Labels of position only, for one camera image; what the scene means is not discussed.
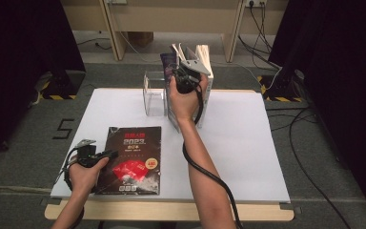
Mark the hazard-striped stand base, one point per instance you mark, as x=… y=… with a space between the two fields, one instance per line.
x=281 y=90
x=63 y=86

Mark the brown box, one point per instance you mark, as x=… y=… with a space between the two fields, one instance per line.
x=141 y=38

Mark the white book with picture grid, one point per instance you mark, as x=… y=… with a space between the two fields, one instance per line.
x=205 y=57

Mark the person's right hand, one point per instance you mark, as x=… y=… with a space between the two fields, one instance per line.
x=184 y=105

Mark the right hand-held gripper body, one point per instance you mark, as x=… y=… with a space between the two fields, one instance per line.
x=187 y=79

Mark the person's left hand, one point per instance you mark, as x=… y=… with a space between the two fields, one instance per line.
x=85 y=178

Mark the black curtain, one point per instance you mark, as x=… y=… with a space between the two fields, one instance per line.
x=340 y=79
x=22 y=63

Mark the clear acrylic book rack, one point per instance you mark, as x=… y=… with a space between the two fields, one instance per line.
x=154 y=101

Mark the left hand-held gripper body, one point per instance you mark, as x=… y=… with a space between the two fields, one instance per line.
x=89 y=156

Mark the white wall socket with plugs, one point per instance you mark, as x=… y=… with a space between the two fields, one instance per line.
x=255 y=3

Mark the beige desk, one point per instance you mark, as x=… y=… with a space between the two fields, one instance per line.
x=158 y=19

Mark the black and red magazine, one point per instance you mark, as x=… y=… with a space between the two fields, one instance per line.
x=133 y=152

